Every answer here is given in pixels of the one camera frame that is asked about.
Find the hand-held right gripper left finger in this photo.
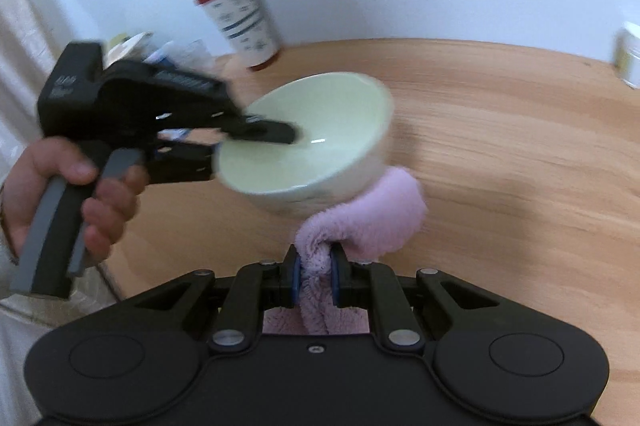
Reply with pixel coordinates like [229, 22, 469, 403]
[125, 245, 303, 352]

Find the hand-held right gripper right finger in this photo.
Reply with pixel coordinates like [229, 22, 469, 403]
[327, 243, 501, 352]

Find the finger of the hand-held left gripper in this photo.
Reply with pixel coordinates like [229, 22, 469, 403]
[220, 115, 302, 145]
[146, 140, 222, 185]

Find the pale green ceramic bowl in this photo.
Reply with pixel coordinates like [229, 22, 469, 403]
[212, 72, 396, 219]

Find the pink fuzzy cloth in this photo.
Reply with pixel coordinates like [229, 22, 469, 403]
[262, 166, 428, 337]

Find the person's left hand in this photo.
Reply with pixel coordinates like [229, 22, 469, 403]
[0, 138, 151, 263]

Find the white yellow box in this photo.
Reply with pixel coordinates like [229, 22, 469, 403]
[102, 32, 156, 69]

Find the white blue packet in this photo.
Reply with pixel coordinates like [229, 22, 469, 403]
[145, 40, 216, 71]

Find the white patterned canister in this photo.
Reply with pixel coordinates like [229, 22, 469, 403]
[191, 0, 283, 74]

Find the white curtain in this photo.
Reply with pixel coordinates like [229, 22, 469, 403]
[0, 0, 106, 147]

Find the small white jar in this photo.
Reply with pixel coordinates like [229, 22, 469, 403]
[614, 22, 640, 89]

